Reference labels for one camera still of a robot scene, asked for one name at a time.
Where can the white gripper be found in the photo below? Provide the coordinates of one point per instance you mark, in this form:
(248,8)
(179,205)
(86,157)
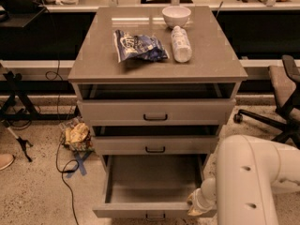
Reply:
(202,201)

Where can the grey bottom drawer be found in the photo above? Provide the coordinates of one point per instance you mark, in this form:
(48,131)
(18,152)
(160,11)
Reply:
(153,187)

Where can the grey drawer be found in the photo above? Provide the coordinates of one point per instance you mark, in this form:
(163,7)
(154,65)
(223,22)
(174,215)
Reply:
(156,112)
(156,145)
(153,187)

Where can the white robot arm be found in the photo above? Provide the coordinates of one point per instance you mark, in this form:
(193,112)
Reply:
(249,172)

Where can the grey middle drawer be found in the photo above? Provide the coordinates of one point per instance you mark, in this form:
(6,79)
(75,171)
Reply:
(156,145)

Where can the grey top drawer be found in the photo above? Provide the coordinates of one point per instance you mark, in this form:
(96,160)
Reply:
(156,112)

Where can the grey drawer cabinet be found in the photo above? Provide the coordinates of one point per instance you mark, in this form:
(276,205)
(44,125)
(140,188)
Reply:
(213,71)

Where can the blue tape cross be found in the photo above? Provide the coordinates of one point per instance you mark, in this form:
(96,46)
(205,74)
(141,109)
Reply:
(80,158)

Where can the black office chair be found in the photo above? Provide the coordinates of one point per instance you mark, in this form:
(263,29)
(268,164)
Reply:
(285,81)

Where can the white plastic bottle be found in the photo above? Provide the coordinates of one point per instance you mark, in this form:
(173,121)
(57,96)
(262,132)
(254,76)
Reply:
(181,48)

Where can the blue chip bag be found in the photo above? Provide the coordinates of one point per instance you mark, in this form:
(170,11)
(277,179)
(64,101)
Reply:
(138,47)

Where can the grabber stick tool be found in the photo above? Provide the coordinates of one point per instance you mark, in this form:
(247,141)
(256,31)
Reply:
(23,143)

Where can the white bowl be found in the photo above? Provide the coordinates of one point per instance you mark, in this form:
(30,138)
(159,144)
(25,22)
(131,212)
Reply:
(176,15)

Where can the tan shoe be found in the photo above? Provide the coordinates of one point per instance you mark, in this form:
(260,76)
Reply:
(5,160)

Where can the black chair top left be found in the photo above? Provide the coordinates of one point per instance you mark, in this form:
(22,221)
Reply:
(19,13)

